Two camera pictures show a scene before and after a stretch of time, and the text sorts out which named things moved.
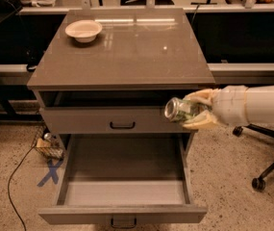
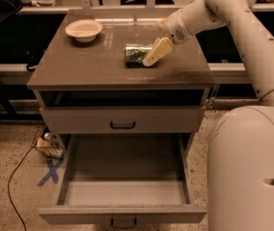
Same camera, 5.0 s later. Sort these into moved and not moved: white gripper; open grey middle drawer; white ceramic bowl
Moved: white gripper
Not moved: white ceramic bowl; open grey middle drawer
